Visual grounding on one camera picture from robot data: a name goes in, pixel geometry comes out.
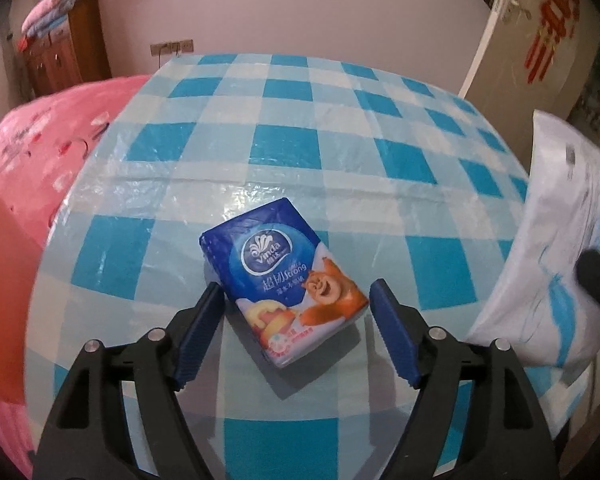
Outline grey white paper bag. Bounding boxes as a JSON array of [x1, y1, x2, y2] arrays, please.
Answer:
[[467, 110, 600, 368]]

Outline blue Vinda tissue pack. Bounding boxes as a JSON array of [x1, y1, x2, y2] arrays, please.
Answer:
[[199, 198, 368, 368]]

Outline red door decoration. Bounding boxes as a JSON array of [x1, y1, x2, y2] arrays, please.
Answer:
[[524, 0, 580, 84]]

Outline pink heart bed cover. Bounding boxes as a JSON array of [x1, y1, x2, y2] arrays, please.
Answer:
[[0, 75, 148, 479]]

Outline brown wooden cabinet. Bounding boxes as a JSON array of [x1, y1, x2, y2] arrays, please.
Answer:
[[22, 0, 112, 98]]

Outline folded blankets stack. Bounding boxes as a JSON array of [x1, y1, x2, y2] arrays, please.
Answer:
[[21, 0, 78, 37]]

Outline beige door with handle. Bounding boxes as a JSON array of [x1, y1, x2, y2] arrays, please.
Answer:
[[460, 0, 600, 168]]

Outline wall power socket strip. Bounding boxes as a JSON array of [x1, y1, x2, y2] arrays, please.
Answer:
[[149, 39, 194, 56]]

